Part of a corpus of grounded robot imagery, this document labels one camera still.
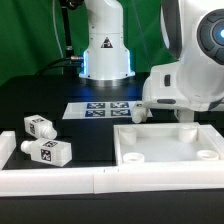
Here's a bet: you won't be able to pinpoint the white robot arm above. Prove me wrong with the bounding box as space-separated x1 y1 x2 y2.
79 0 224 111

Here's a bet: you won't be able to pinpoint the paper sheet with markers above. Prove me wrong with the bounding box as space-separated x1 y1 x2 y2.
61 100 154 120

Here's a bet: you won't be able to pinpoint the black pole stand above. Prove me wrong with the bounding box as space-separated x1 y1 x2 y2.
59 0 84 75

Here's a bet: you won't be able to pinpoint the white U-shaped fence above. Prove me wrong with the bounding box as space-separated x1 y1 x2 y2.
0 132 224 197

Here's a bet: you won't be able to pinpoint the black cables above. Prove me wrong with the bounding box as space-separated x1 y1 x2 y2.
34 57 84 76

